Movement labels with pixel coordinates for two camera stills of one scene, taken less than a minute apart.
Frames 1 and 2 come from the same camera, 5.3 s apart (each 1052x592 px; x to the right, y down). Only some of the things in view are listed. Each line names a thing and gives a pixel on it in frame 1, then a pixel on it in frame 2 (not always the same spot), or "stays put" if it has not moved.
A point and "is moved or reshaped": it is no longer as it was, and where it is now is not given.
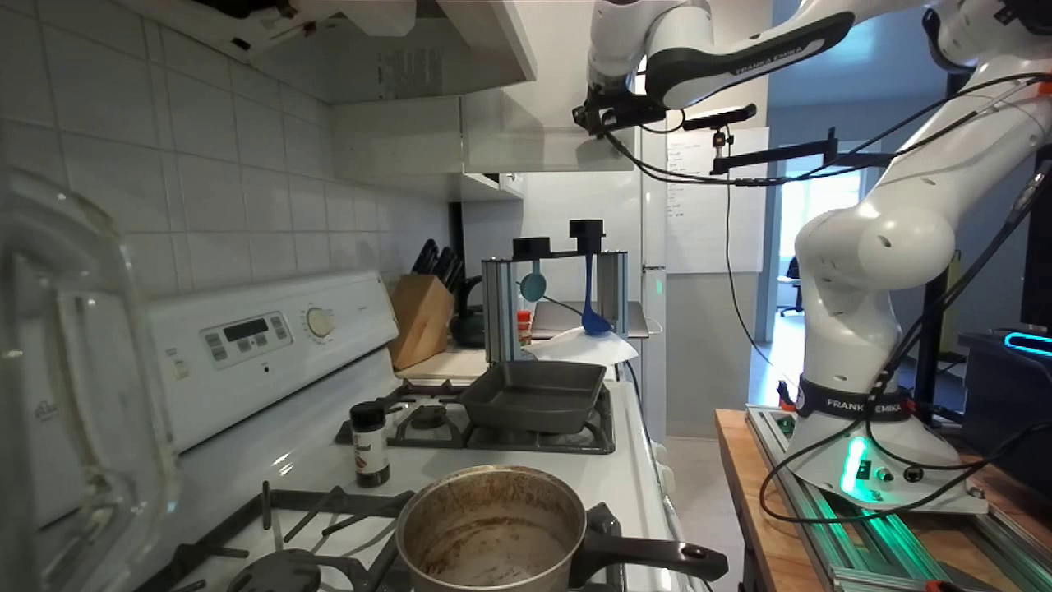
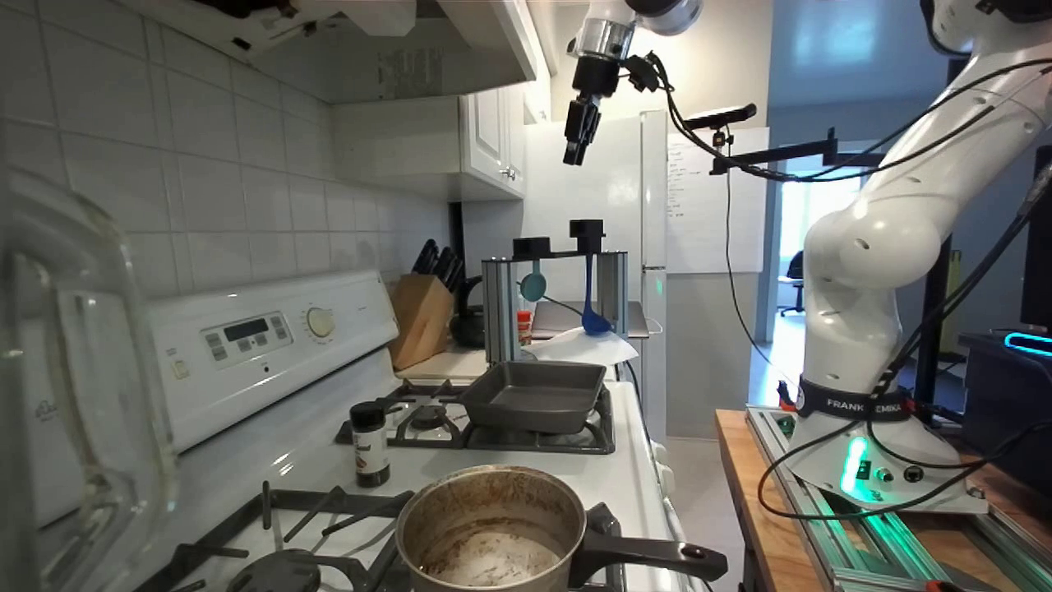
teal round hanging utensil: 535,283 stays put
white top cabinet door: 535,128 is moved or reshaped
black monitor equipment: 1007,381 stays put
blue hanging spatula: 593,324 stays put
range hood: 362,50 stays put
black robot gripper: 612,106 → 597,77
